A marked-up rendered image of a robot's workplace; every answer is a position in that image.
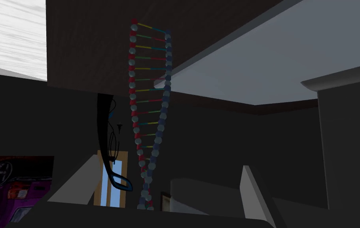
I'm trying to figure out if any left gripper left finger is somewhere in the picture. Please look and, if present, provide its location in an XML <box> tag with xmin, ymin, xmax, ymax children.
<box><xmin>45</xmin><ymin>154</ymin><xmax>102</xmax><ymax>205</ymax></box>

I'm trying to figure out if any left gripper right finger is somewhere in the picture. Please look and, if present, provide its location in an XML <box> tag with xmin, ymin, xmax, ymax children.
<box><xmin>240</xmin><ymin>165</ymin><xmax>282</xmax><ymax>224</ymax></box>

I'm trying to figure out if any purple car poster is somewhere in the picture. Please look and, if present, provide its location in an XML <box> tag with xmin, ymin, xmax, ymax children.
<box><xmin>0</xmin><ymin>155</ymin><xmax>55</xmax><ymax>228</ymax></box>

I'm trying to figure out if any colourful double helix model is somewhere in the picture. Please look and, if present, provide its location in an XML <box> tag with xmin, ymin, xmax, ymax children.
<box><xmin>128</xmin><ymin>18</ymin><xmax>173</xmax><ymax>211</ymax></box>

